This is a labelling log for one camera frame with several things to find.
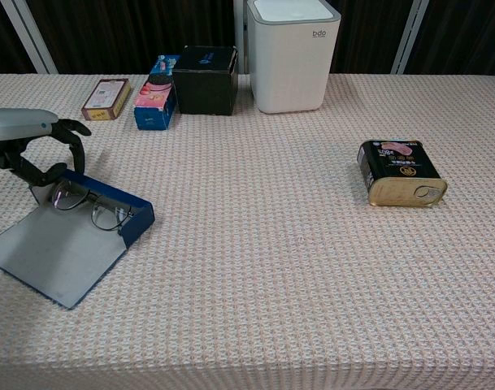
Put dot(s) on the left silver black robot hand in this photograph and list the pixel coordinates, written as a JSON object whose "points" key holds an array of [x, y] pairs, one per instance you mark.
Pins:
{"points": [[15, 124]]}

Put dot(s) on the thin metal-frame eyeglasses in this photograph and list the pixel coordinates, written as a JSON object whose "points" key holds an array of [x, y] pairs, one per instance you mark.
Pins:
{"points": [[66, 195]]}

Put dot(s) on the blue glasses case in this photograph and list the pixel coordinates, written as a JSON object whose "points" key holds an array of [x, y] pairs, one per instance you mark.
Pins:
{"points": [[56, 256]]}

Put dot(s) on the brown small packet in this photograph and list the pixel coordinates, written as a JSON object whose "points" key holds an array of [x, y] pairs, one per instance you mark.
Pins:
{"points": [[105, 97]]}

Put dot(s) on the blue pink cookie box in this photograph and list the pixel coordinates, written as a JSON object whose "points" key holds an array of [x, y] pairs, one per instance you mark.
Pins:
{"points": [[153, 97]]}

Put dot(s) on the black cardboard box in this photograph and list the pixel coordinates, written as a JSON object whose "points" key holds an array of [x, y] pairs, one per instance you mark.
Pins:
{"points": [[204, 89]]}

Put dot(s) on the beige textured tablecloth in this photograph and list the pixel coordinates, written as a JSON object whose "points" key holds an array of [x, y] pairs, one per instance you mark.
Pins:
{"points": [[271, 264]]}

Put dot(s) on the black pleated curtain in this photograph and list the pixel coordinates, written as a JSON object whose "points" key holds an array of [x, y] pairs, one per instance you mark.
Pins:
{"points": [[121, 28]]}

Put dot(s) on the white square trash bin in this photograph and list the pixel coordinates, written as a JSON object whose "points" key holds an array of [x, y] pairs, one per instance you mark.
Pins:
{"points": [[289, 65]]}

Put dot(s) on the black gold luncheon meat can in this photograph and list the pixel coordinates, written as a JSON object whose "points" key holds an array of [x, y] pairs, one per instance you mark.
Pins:
{"points": [[401, 166]]}

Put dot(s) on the grey aluminium frame post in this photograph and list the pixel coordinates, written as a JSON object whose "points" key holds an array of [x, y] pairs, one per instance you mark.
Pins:
{"points": [[409, 36], [31, 36], [240, 36]]}

